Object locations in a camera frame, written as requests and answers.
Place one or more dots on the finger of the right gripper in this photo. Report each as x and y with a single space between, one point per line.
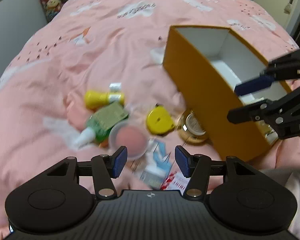
250 112
253 85

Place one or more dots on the orange cardboard box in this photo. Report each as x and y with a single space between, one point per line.
206 63

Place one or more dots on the blue white small carton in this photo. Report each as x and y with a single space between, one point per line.
156 167

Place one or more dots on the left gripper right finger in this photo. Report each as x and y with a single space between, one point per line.
199 168

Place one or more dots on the gold round tin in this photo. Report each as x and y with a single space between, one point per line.
189 129

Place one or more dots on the pink patterned bed quilt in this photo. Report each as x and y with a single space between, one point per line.
89 45

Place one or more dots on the yellow bulb-shaped bottle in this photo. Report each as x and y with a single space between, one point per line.
94 99

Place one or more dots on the yellow tape measure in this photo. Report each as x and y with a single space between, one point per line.
159 121

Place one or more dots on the clear cup with pink sponge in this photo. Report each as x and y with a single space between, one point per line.
129 134

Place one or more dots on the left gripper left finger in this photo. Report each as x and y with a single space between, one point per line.
103 168

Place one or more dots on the green liquid spray bottle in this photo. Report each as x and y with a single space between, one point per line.
99 125

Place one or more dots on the red white small packet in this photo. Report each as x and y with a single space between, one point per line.
175 181

